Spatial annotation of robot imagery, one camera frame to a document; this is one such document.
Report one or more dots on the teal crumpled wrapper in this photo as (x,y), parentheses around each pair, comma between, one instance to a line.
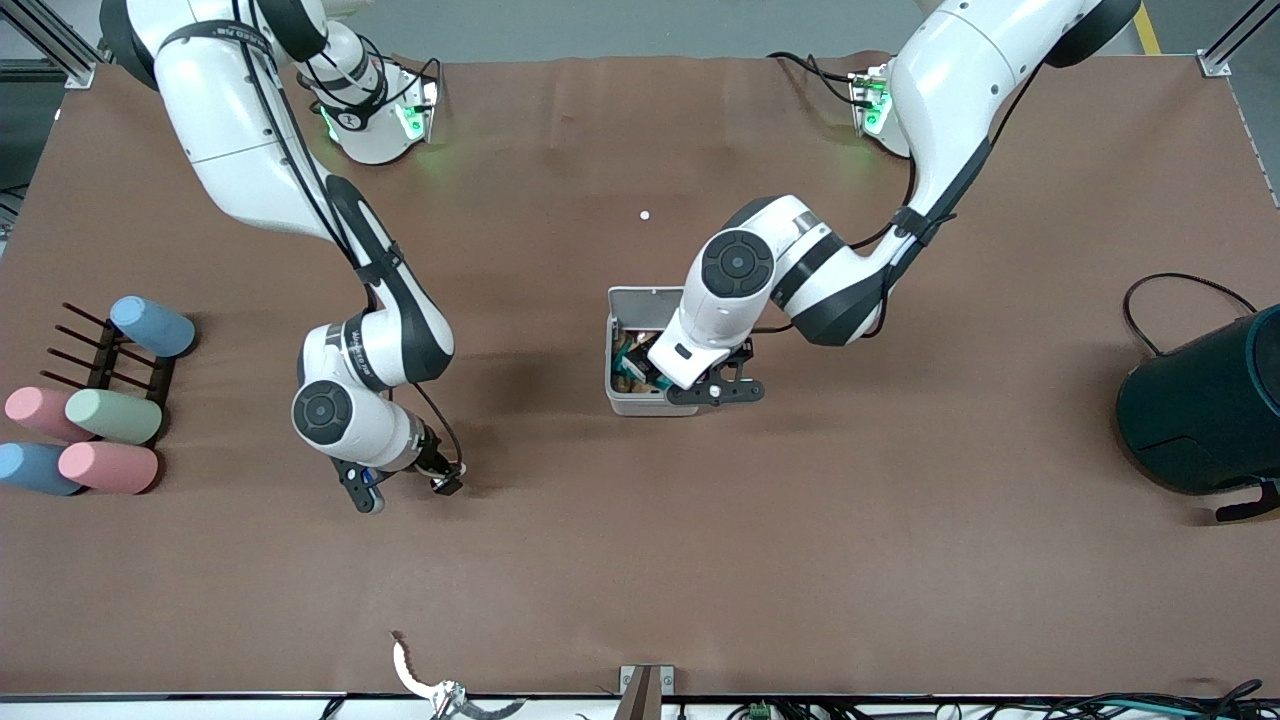
(630,350)

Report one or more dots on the pink foam cylinder front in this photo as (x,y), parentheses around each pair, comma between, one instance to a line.
(105,467)

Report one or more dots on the green foam cylinder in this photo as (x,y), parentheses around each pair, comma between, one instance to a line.
(110,415)

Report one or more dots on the aluminium frame post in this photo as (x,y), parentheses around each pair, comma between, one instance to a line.
(1212,65)
(75,72)

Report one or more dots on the dark teal round container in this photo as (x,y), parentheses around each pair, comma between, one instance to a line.
(1200,410)

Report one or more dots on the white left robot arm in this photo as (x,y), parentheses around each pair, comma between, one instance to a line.
(960,80)

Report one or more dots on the white square lidded bin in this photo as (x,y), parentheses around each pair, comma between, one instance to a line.
(640,303)

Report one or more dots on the brown table cover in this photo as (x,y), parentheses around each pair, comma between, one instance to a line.
(800,560)

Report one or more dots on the pink foam cylinder back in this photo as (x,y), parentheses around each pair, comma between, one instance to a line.
(35,410)

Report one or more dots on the white serrated zip tie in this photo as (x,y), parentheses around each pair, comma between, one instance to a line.
(403,665)

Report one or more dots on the silver metal clamp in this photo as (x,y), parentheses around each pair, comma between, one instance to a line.
(447,695)

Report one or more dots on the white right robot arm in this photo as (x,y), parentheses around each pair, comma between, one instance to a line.
(230,130)

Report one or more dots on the pink foam cylinder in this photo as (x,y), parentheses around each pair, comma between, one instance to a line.
(35,410)
(105,467)

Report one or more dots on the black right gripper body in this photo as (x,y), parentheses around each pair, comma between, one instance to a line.
(431,462)

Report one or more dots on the grey metal bracket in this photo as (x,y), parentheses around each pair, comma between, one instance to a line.
(645,690)

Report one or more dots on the blue plastic cup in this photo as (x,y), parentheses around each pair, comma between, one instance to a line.
(150,327)

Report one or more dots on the blue foam cylinder lower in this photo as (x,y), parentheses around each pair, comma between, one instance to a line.
(30,468)

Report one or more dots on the dark wooden cup rack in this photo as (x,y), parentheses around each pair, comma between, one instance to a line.
(105,365)

